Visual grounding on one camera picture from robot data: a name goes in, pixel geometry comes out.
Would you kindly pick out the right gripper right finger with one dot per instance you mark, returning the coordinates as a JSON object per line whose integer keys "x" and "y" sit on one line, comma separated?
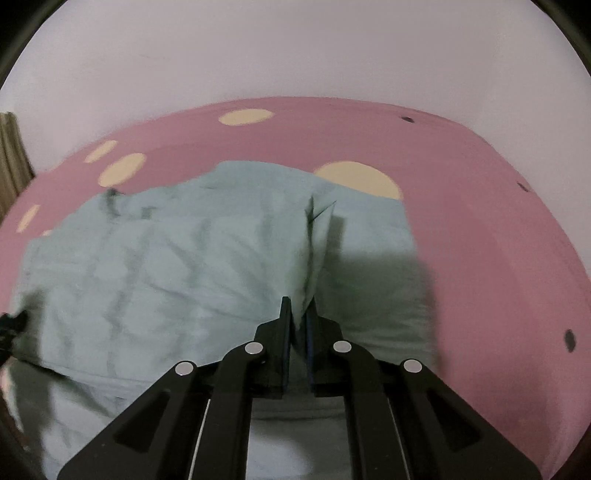
{"x": 403, "y": 421}

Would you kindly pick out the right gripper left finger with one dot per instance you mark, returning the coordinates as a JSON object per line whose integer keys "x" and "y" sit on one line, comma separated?
{"x": 193, "y": 423}

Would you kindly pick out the light blue quilted jacket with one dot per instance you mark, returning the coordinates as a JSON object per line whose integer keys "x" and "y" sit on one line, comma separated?
{"x": 129, "y": 285}

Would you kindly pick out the pink polka dot bed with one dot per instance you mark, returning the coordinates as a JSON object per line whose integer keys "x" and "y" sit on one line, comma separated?
{"x": 512, "y": 296}

